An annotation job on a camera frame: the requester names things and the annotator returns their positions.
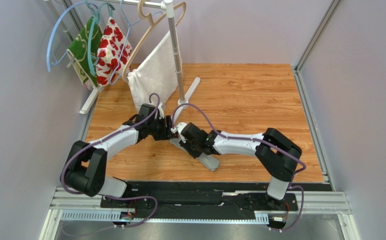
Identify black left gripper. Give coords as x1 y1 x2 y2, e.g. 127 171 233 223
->
148 115 179 141

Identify grey cloth napkin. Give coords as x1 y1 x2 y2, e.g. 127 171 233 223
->
169 138 220 172

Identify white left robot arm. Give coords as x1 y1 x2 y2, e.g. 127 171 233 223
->
60 103 173 198

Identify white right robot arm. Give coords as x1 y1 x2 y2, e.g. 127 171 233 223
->
173 122 302 201

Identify white towel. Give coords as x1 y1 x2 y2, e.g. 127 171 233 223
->
127 32 178 111

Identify red floral white cloth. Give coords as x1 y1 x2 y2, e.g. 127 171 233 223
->
95 17 133 86

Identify beige wooden hanger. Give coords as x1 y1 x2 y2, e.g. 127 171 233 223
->
120 0 187 83

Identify green patterned cloth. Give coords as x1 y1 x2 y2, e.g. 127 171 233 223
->
67 17 103 87

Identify white clothes rack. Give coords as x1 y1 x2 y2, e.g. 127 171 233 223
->
44 0 200 121

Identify teal hanger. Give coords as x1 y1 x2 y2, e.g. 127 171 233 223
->
85 0 115 75

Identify light blue hanger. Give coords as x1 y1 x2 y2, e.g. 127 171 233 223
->
46 1 97 73

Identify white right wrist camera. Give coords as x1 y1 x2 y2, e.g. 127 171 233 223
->
170 122 187 142

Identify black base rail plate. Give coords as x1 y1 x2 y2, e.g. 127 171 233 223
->
100 181 299 220

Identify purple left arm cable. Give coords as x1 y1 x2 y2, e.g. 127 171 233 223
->
60 92 162 229

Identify blue wire hanger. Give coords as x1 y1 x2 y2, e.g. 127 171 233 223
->
108 0 167 85

